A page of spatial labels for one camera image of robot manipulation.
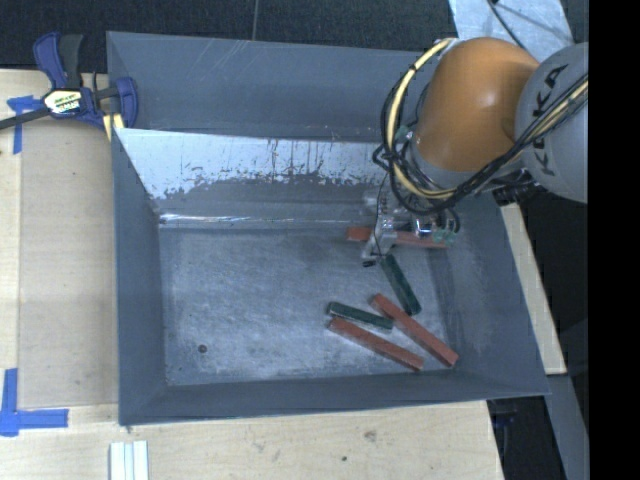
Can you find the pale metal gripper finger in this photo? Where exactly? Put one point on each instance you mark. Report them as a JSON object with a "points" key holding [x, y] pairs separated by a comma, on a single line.
{"points": [[376, 247], [374, 207]]}

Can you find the red-brown flat block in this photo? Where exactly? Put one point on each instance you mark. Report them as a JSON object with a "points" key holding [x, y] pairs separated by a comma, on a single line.
{"points": [[375, 344], [415, 330], [357, 233]]}

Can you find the dark green flat block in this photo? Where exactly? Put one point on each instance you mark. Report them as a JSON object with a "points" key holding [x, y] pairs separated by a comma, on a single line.
{"points": [[360, 316], [400, 285]]}

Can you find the grey metal bin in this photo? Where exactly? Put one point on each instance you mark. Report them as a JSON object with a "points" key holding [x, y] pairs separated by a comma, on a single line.
{"points": [[260, 288]]}

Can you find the black cylinder on white bracket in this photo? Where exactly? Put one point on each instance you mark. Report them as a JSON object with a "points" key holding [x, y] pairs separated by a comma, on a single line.
{"points": [[515, 192]]}

